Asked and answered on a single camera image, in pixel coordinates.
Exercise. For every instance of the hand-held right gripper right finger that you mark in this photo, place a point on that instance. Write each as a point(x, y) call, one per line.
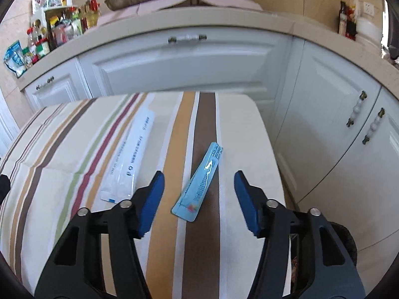
point(246, 199)

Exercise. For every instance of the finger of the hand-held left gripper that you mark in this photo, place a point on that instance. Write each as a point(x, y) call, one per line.
point(3, 188)

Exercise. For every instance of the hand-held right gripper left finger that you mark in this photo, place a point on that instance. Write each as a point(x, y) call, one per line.
point(152, 199)

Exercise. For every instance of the light blue sachet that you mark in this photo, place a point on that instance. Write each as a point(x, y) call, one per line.
point(199, 183)

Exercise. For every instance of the black round trash bin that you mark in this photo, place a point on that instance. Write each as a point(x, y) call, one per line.
point(346, 239)

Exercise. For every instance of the long white packet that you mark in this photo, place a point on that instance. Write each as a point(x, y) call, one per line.
point(131, 155)

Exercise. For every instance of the striped tablecloth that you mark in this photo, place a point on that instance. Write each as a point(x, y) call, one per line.
point(78, 149)

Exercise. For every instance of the blue white bag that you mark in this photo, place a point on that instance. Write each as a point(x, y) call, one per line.
point(15, 59)

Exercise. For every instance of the white kitchen cabinet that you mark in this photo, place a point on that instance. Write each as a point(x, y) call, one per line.
point(187, 65)

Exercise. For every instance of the group of condiment bottles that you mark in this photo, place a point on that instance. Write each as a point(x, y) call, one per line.
point(62, 28)

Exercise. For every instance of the pink stove cover cloth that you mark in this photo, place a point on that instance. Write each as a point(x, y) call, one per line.
point(187, 4)

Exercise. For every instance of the red label sauce bottle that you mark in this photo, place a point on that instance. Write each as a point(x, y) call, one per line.
point(351, 25)

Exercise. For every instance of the white rice cooker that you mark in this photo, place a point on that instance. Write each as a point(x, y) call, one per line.
point(369, 31)

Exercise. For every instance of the white single wall outlet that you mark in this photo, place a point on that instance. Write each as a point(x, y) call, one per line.
point(369, 8)

